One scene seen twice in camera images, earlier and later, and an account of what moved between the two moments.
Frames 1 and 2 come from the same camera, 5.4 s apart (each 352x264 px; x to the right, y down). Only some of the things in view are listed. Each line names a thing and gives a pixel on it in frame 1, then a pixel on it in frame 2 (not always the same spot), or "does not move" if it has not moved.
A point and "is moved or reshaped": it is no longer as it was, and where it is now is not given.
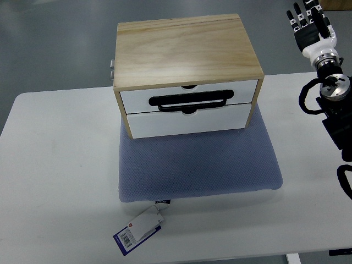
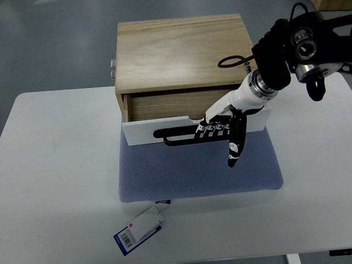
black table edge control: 340,252 does not move
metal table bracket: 112,68 does not move
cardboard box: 336,5 does not move
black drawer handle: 188,104 to 187,132
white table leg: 293,258 does not move
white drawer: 136,101 is moved or reshaped
